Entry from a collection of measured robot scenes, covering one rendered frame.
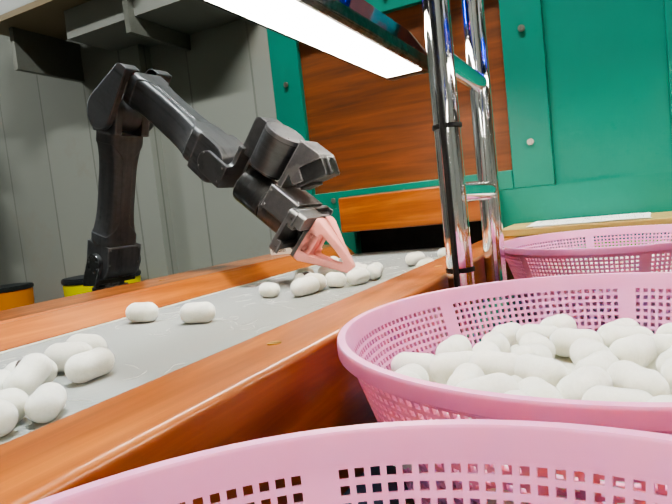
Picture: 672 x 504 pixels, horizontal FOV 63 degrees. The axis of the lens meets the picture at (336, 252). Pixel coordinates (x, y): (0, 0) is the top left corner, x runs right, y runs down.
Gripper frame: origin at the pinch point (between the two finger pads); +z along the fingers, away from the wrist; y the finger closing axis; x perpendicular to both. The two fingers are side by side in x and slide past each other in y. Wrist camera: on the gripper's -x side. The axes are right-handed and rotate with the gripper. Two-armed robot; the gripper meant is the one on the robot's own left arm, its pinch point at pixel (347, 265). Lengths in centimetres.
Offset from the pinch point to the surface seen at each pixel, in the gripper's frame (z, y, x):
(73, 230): -218, 166, 170
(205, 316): -1.6, -25.0, 3.1
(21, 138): -287, 166, 146
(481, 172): 8.0, -2.0, -20.1
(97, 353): 1.3, -41.0, -0.7
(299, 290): 0.4, -12.0, 1.2
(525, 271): 18.3, 0.9, -13.2
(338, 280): 2.0, -6.3, -0.3
